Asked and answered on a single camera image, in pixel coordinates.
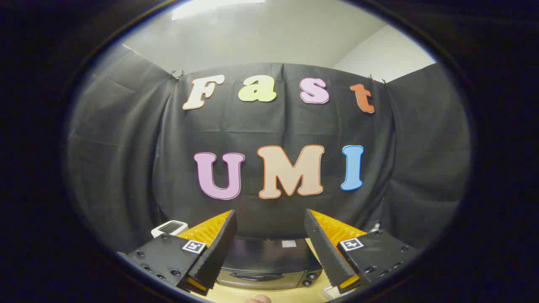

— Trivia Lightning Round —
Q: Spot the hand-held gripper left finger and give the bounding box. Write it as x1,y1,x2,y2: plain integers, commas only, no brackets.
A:
117,210,238,296

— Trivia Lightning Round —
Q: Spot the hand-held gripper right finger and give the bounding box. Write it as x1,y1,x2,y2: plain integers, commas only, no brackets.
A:
304,208,422,291

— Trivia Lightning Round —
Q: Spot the black toaster oven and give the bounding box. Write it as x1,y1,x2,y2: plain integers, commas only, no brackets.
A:
216,237,324,290

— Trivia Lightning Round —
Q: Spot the white toaster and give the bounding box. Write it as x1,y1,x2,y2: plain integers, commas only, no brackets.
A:
151,220,189,239

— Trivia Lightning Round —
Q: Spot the black backdrop cloth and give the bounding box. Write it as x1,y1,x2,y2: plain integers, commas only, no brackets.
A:
67,42,471,253

